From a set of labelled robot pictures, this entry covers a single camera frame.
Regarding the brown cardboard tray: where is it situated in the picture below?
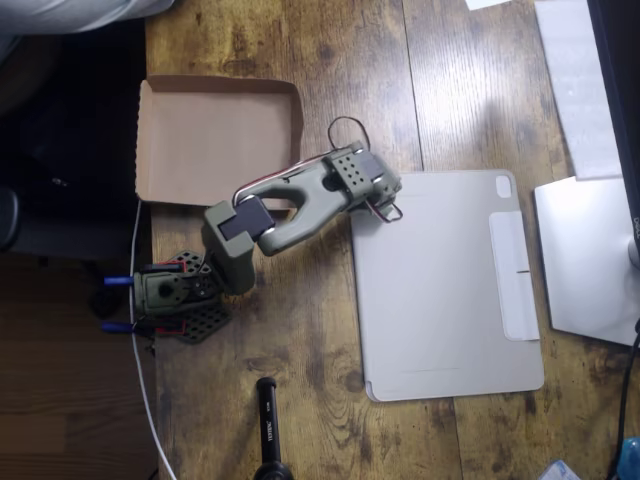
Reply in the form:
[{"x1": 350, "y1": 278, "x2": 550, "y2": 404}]
[{"x1": 134, "y1": 74, "x2": 305, "y2": 209}]

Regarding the tablet in beige folio case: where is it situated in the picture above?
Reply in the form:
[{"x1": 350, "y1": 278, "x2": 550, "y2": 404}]
[{"x1": 351, "y1": 168, "x2": 546, "y2": 404}]

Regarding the silver monitor stand base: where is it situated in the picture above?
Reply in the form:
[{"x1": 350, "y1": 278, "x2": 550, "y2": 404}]
[{"x1": 533, "y1": 175, "x2": 640, "y2": 349}]

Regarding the white foam sheet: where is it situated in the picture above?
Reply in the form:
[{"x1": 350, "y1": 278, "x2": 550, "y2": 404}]
[{"x1": 534, "y1": 0, "x2": 626, "y2": 181}]

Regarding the black Dell monitor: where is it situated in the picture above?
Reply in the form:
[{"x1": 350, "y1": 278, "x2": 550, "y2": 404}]
[{"x1": 587, "y1": 0, "x2": 640, "y2": 241}]

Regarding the white and blue packet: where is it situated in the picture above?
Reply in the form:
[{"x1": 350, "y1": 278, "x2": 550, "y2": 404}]
[{"x1": 539, "y1": 459, "x2": 584, "y2": 480}]

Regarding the blue round object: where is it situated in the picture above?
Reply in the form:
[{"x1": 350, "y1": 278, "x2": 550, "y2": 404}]
[{"x1": 617, "y1": 435, "x2": 640, "y2": 477}]

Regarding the person's grey shirt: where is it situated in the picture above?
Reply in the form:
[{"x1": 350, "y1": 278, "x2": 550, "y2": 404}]
[{"x1": 0, "y1": 0, "x2": 176, "y2": 66}]

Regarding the black chair armrest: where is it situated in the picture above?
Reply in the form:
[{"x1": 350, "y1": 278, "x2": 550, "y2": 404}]
[{"x1": 0, "y1": 184, "x2": 21, "y2": 254}]

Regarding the looped wrist servo cable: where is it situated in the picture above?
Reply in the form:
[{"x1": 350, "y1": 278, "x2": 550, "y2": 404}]
[{"x1": 366, "y1": 196, "x2": 404, "y2": 224}]

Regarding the servo cable along forearm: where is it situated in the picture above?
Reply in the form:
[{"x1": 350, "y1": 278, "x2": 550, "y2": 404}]
[{"x1": 231, "y1": 115, "x2": 374, "y2": 207}]

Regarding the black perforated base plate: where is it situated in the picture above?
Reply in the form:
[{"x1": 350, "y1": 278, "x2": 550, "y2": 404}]
[{"x1": 148, "y1": 247, "x2": 234, "y2": 346}]

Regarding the black stand handle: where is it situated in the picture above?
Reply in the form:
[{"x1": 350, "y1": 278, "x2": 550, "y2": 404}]
[{"x1": 252, "y1": 377, "x2": 296, "y2": 480}]

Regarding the black cable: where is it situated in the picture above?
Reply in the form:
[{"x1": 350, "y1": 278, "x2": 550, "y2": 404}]
[{"x1": 604, "y1": 319, "x2": 640, "y2": 480}]

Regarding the white cable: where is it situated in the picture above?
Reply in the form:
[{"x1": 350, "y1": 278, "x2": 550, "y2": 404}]
[{"x1": 128, "y1": 199, "x2": 177, "y2": 480}]

